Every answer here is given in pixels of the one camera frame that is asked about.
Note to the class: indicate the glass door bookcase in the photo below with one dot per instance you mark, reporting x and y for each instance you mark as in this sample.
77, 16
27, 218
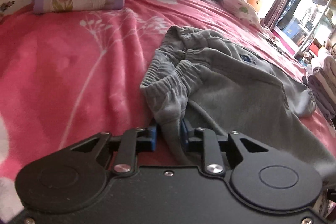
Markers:
305, 25

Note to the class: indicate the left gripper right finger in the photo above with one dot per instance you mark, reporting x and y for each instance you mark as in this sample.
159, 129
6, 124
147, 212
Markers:
217, 152

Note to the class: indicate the white printed crumpled cloth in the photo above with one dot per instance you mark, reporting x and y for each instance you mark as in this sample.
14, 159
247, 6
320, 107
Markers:
243, 11

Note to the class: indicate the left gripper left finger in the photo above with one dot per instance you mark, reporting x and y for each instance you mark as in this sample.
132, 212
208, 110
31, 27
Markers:
124, 149

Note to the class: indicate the pink floral blanket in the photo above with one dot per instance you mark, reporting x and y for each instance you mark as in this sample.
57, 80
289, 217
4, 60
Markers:
70, 81

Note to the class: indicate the grey sweatpants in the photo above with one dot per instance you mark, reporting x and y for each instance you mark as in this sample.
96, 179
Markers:
200, 76

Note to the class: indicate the grey white folded garment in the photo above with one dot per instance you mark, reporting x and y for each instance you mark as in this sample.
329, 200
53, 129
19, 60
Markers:
323, 68

